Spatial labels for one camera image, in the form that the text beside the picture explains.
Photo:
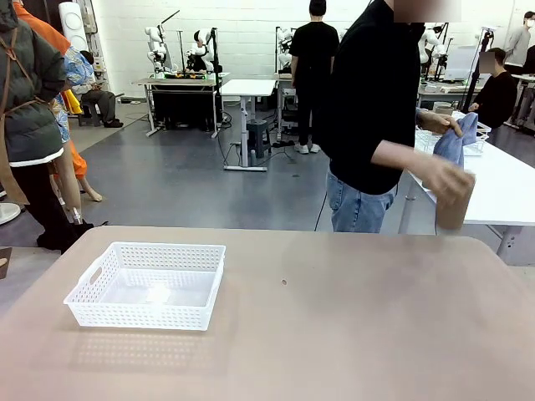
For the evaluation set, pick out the grey plastic stool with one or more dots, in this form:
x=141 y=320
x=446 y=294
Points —
x=257 y=138

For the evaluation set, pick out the seated person in grey trousers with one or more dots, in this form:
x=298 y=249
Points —
x=98 y=100

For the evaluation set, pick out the white tower air conditioner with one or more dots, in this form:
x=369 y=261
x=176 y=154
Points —
x=73 y=21

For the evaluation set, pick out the mannequin in blue patterned clothes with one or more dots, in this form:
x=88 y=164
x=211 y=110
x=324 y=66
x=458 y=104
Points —
x=77 y=67

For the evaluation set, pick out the table with black skirt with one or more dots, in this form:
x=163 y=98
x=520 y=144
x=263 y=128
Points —
x=184 y=104

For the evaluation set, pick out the seated person in black sweater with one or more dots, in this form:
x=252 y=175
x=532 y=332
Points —
x=497 y=96

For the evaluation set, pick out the person in black shirt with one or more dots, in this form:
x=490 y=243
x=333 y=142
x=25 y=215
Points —
x=368 y=83

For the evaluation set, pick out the black tripod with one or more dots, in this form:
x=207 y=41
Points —
x=476 y=79

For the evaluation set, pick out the blue-grey cleaning cloth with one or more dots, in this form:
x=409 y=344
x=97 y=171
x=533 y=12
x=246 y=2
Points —
x=453 y=144

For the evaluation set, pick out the white side table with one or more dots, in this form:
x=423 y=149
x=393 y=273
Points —
x=501 y=188

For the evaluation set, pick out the white standing desk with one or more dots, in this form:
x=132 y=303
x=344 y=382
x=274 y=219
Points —
x=248 y=87

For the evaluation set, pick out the person's right hand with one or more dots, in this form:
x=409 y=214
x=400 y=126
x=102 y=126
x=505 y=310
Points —
x=449 y=181

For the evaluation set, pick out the yellow garment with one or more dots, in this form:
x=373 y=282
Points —
x=72 y=102

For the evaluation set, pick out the person's left hand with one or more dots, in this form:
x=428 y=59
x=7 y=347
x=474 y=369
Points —
x=436 y=122

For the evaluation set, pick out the white perforated plastic basket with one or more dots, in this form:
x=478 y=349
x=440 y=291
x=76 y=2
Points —
x=138 y=292

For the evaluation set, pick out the person's right forearm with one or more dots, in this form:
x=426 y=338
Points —
x=401 y=158

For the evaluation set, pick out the person in dark clothes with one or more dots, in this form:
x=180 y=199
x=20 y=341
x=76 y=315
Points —
x=29 y=104

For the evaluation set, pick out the black pole stand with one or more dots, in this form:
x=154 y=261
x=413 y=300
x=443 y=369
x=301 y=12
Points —
x=216 y=62

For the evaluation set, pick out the white monitor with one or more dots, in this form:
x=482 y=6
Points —
x=462 y=62

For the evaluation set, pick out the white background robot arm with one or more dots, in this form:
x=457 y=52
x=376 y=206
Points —
x=200 y=42
x=428 y=42
x=155 y=54
x=285 y=58

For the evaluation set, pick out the standing person in black clothes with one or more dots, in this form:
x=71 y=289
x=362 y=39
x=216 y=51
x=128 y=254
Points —
x=313 y=50

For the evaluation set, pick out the dark brown board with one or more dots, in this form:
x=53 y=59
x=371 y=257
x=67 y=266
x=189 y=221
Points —
x=5 y=267

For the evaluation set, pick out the white round fan base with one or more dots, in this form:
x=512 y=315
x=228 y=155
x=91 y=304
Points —
x=8 y=213

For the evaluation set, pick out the black stool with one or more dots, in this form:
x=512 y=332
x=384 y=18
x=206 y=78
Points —
x=88 y=117

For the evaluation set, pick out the person in grey sweater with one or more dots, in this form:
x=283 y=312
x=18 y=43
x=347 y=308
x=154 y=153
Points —
x=520 y=42

